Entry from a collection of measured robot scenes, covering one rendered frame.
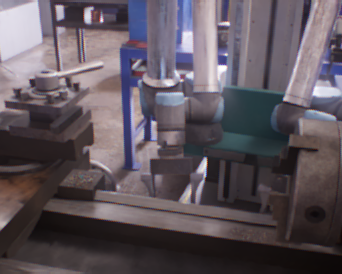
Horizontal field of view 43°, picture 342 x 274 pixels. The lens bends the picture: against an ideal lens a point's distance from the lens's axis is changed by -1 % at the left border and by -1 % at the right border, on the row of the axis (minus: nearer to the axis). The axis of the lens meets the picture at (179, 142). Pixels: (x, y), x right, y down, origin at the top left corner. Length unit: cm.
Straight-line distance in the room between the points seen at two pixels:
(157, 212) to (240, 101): 82
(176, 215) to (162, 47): 69
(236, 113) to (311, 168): 114
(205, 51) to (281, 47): 49
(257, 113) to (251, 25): 37
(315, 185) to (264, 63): 117
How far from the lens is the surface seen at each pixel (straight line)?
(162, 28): 162
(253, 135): 194
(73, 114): 120
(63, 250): 130
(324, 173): 80
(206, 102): 147
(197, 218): 121
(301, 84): 143
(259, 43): 189
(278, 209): 90
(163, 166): 136
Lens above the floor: 155
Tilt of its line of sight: 27 degrees down
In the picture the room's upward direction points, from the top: 1 degrees clockwise
